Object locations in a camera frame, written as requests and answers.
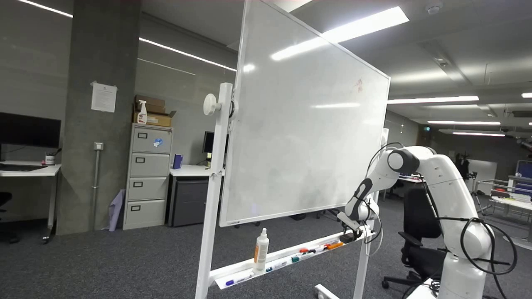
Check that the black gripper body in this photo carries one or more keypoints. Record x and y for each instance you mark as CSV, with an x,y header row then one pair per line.
x,y
351,227

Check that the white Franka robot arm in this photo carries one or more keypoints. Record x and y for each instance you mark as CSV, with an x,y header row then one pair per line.
x,y
442,183

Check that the white marker orange cap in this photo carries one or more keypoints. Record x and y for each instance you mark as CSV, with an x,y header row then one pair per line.
x,y
306,252

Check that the white marker teal cap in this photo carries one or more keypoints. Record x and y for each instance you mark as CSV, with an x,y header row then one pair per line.
x,y
294,258

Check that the black office chair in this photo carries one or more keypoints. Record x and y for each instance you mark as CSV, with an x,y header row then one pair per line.
x,y
417,222
5,198

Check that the translucent cleaner bottle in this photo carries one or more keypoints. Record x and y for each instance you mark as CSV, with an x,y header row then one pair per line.
x,y
261,252

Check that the whiteboard panel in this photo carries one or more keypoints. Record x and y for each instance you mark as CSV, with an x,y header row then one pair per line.
x,y
299,139

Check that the white marker tray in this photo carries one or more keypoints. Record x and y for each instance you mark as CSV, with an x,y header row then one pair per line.
x,y
243,273

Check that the white marker blue cap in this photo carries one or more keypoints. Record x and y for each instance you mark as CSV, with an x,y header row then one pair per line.
x,y
229,283

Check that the large white whiteboard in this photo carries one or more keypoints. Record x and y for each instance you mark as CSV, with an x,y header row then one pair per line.
x,y
213,222

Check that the black computer monitor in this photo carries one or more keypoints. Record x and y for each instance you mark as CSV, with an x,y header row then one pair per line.
x,y
208,144
27,130

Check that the blue cup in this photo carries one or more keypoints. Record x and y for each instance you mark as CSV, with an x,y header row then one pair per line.
x,y
178,162

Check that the grey filing cabinet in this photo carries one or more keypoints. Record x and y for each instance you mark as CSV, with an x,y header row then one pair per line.
x,y
146,183

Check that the brown cardboard box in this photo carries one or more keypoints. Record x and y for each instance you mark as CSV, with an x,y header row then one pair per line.
x,y
160,117

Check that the purple folder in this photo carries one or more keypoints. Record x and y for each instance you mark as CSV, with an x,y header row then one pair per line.
x,y
116,213

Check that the white spray bottle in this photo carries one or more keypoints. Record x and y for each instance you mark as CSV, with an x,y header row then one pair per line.
x,y
141,115

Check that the grey vertical pipe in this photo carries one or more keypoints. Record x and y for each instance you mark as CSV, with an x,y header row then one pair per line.
x,y
96,188

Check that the white paper notice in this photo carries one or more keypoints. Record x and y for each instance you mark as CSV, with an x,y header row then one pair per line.
x,y
103,97

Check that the white mug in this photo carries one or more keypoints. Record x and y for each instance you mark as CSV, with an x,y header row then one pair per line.
x,y
48,160

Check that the white office desk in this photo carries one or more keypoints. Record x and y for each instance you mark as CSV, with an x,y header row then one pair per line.
x,y
27,170

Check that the white desk dark pedestal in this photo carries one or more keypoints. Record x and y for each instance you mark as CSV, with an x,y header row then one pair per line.
x,y
188,200

